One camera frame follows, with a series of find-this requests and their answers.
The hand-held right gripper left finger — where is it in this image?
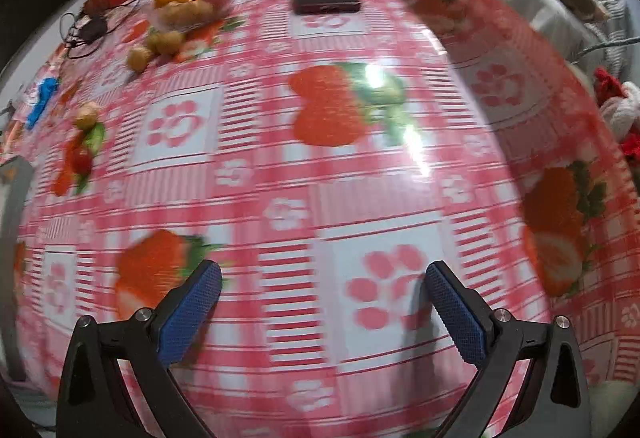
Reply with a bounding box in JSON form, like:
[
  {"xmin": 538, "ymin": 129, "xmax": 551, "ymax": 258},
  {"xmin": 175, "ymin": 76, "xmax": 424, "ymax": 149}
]
[{"xmin": 55, "ymin": 260, "xmax": 223, "ymax": 438}]

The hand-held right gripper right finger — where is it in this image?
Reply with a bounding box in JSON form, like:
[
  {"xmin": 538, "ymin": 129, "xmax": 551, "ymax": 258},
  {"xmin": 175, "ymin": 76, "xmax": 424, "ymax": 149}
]
[{"xmin": 425, "ymin": 260, "xmax": 593, "ymax": 438}]

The red strawberry print tablecloth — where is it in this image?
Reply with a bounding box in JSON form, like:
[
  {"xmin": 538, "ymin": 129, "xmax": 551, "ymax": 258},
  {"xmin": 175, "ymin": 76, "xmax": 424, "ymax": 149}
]
[{"xmin": 10, "ymin": 0, "xmax": 640, "ymax": 438}]

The blue rubber glove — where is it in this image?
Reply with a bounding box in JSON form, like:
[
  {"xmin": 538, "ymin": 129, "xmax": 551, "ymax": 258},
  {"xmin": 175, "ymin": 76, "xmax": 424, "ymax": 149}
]
[{"xmin": 26, "ymin": 78, "xmax": 61, "ymax": 127}]

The red and white plush toy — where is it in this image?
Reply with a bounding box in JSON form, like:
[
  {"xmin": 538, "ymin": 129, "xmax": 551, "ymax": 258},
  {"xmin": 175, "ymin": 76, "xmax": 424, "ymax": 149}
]
[{"xmin": 594, "ymin": 68, "xmax": 640, "ymax": 159}]

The clear glass bowl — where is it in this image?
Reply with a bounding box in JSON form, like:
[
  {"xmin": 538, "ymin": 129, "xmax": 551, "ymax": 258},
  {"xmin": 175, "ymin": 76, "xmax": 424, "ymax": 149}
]
[{"xmin": 150, "ymin": 0, "xmax": 236, "ymax": 33}]

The heap of tangerines and kiwis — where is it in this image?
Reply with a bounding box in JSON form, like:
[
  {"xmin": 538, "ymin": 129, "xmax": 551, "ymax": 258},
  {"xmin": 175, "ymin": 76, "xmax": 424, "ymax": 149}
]
[{"xmin": 152, "ymin": 0, "xmax": 226, "ymax": 26}]

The black charger with cables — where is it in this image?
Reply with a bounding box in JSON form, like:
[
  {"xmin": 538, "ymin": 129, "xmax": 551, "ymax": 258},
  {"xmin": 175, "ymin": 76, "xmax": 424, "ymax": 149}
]
[{"xmin": 60, "ymin": 10, "xmax": 113, "ymax": 59}]

